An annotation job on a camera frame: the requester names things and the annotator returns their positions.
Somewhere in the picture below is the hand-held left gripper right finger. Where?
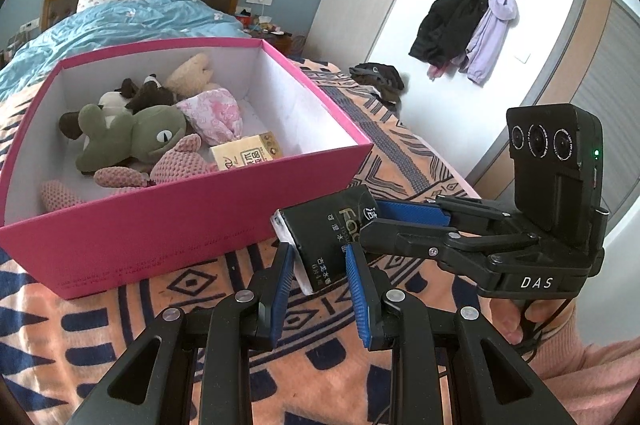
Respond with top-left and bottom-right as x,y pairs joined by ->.
345,242 -> 581,425

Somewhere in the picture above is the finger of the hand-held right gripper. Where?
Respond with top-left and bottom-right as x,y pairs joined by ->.
374,195 -> 519,231
359,219 -> 538,273

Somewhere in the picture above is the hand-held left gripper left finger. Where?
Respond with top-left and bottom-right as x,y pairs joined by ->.
70,242 -> 296,425

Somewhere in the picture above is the black tissue packet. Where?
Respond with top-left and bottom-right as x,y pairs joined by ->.
270,185 -> 381,297

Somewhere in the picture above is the yellow tissue packet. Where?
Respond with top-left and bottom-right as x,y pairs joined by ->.
210,131 -> 285,173

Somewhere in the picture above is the pink cardboard box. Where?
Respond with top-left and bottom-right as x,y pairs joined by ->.
0,37 -> 375,302

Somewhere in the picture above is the pink knitted plush toy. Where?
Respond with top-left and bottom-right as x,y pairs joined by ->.
40,132 -> 221,212

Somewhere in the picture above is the pink floral drawstring pouch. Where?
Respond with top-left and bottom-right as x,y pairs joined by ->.
175,87 -> 244,144

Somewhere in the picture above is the green plush toy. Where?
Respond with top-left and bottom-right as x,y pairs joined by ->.
75,103 -> 188,176

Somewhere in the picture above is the cream plush toy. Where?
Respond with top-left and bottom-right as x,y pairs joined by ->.
165,53 -> 221,98

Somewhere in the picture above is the brown plush toy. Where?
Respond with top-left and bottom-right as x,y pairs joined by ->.
59,75 -> 176,140

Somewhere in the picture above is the person's right forearm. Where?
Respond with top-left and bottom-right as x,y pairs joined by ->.
520,290 -> 640,425

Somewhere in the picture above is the person's right hand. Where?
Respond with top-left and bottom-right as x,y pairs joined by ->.
487,297 -> 533,348

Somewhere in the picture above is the beige sliding door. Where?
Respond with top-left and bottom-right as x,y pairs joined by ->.
467,0 -> 640,256

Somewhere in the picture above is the dark clothes heap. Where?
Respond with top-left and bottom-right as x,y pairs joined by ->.
349,62 -> 406,106

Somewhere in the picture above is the lilac hoodie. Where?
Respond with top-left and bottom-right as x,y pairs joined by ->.
459,0 -> 518,83

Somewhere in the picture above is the black jacket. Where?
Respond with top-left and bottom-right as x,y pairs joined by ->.
409,0 -> 490,66

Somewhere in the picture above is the nightstand clutter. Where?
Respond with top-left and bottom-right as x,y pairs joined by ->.
235,5 -> 291,38

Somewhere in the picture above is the blue floral duvet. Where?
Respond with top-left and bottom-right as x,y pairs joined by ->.
0,0 -> 251,78

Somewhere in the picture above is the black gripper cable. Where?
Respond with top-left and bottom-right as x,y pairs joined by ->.
517,295 -> 576,361

